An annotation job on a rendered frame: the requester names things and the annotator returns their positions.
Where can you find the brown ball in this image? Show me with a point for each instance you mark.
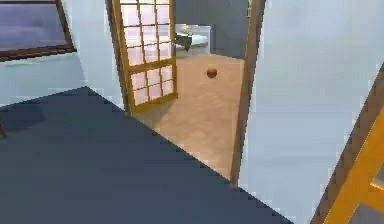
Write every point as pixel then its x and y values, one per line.
pixel 211 72

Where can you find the yellow glass-paned room door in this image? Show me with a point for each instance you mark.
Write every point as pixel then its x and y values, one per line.
pixel 148 53

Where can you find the white bed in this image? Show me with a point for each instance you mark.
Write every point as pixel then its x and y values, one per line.
pixel 196 38

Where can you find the brown framed window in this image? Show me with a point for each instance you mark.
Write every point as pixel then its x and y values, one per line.
pixel 30 26

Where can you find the brown furniture leg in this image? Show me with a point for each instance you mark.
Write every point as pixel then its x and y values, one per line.
pixel 2 130

